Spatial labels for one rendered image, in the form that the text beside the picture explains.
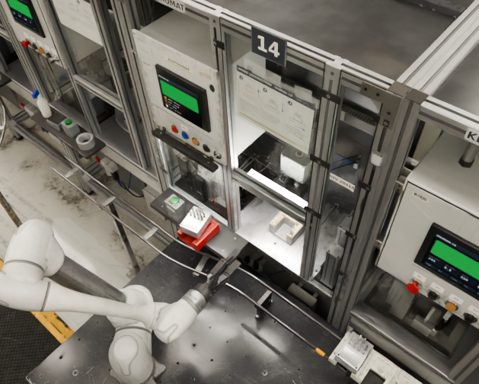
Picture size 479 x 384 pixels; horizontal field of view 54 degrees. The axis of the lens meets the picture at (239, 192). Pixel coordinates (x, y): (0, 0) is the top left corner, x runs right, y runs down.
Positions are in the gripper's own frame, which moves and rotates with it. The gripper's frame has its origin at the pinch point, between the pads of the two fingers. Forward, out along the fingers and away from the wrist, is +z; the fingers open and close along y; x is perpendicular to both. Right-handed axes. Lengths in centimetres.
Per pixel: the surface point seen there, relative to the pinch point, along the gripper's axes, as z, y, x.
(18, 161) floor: 6, -113, 246
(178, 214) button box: 8.7, -14.6, 43.2
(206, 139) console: 20.4, 34.4, 29.6
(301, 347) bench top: 4, -44, -34
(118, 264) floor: -5, -112, 107
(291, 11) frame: 39, 88, 6
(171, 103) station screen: 18, 47, 44
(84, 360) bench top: -63, -44, 37
